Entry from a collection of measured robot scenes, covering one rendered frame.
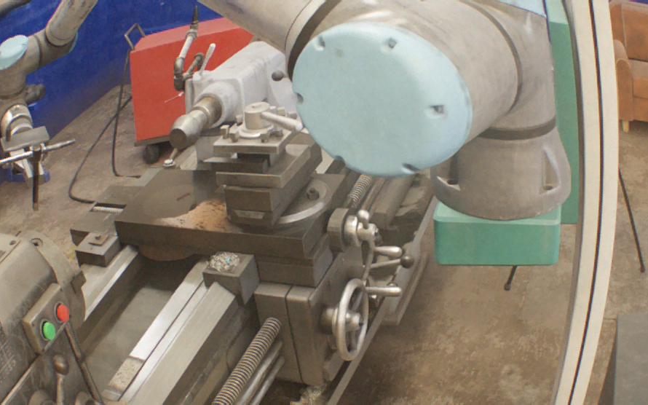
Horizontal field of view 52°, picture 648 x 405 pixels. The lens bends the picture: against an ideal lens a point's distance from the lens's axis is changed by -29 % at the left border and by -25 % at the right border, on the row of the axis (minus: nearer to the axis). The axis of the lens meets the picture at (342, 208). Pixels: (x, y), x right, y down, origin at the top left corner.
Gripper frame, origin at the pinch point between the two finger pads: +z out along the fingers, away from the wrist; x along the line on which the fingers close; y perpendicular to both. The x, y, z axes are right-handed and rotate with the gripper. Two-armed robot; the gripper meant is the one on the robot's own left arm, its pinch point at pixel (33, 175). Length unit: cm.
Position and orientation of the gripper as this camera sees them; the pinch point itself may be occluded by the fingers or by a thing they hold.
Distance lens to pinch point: 142.4
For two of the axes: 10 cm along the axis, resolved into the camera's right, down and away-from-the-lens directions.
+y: 2.5, -8.0, -5.5
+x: 7.6, -1.8, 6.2
